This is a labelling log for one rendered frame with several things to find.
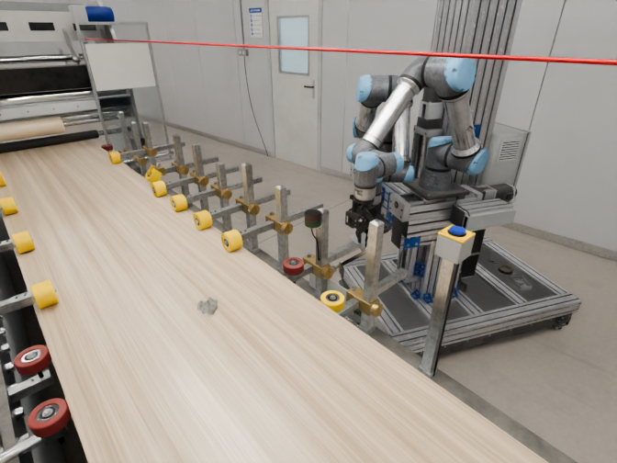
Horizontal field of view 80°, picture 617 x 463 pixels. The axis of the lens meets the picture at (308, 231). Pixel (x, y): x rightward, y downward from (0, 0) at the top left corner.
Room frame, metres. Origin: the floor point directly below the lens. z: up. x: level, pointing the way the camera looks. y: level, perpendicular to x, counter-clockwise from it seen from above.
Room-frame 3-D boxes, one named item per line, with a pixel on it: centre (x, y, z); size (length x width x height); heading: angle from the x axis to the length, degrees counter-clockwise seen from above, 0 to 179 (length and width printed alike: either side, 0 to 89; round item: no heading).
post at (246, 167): (1.61, 0.28, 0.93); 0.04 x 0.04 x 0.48; 41
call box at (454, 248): (0.85, -0.39, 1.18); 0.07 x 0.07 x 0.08; 41
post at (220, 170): (1.80, 0.44, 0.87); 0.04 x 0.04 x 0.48; 41
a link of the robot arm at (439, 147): (1.64, -0.61, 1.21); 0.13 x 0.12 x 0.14; 36
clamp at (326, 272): (1.25, -0.03, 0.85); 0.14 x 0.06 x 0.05; 41
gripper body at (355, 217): (1.20, -0.19, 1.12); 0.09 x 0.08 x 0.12; 41
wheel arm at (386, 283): (1.11, -0.23, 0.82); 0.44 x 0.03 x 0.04; 131
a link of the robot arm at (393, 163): (1.26, -0.27, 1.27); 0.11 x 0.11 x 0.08; 36
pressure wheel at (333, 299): (0.98, -0.08, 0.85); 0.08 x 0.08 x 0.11
